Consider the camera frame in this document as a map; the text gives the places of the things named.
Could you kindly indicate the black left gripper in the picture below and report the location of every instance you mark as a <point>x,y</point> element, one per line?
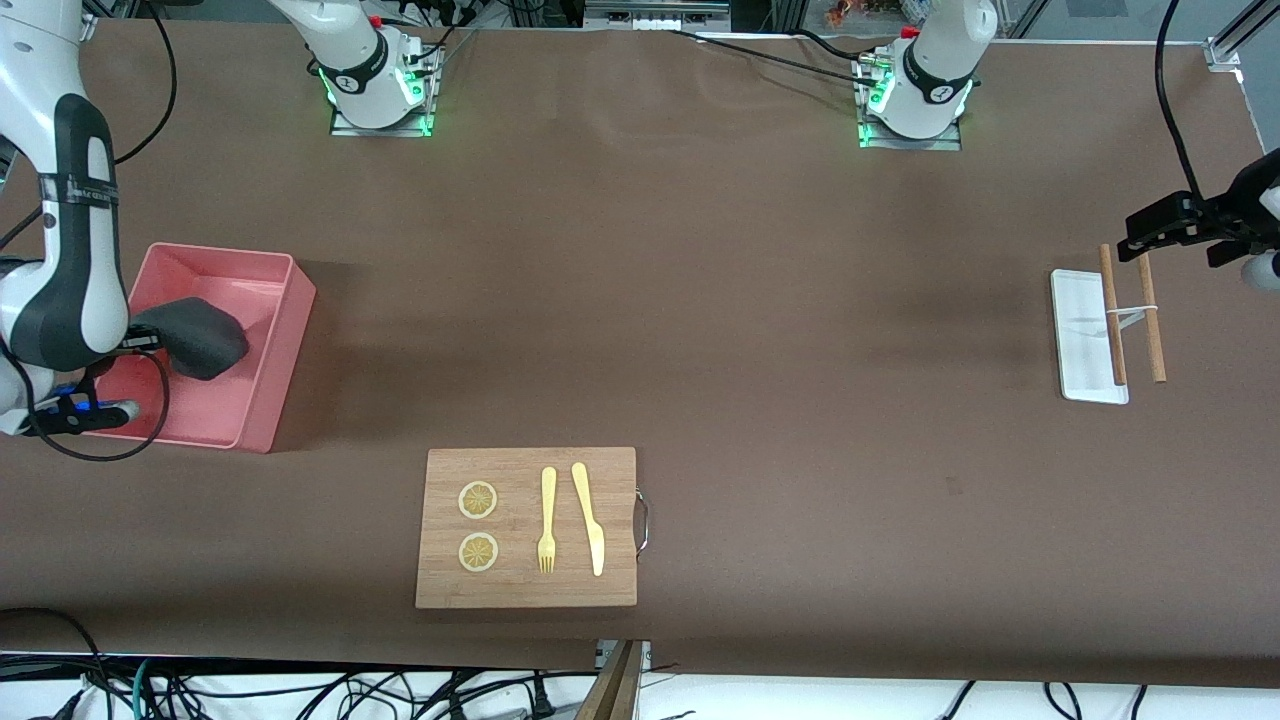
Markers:
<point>1222,212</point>

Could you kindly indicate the aluminium frame post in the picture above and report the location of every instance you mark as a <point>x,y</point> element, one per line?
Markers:
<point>1225,50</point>

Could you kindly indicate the white rack base tray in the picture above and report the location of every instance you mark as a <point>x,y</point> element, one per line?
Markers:
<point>1080,340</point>

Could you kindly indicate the yellow plastic fork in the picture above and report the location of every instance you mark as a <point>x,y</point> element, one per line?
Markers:
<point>548,500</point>

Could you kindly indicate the right wooden chopstick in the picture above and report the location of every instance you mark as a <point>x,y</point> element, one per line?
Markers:
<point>1155,350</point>

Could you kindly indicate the grey microfibre cloth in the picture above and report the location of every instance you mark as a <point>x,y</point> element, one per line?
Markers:
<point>200,340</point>

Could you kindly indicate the wooden chopstick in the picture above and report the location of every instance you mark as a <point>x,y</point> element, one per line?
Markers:
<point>1155,350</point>
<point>1113,350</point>

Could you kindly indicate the pink plastic bin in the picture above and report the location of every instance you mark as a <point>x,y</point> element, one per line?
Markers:
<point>250,400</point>

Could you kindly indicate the lemon slice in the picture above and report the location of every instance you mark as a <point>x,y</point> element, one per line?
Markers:
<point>478,500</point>
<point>478,553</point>

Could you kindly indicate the grey metal box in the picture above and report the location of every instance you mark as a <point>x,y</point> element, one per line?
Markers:
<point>655,12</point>

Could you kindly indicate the left wooden chopstick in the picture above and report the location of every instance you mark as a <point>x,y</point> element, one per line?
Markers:
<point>1113,350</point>

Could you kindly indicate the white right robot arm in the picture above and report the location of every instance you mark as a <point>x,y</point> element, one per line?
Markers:
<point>60,250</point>

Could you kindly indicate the yellow plastic knife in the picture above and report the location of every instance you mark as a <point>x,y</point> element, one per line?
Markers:
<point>590,520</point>

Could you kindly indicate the wooden cutting board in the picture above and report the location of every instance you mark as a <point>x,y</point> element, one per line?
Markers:
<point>520,590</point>

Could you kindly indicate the brown wooden beam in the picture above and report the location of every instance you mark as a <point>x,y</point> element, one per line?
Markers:
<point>615,690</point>

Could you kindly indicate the black power plug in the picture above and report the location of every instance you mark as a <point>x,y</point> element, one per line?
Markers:
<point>541,705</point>

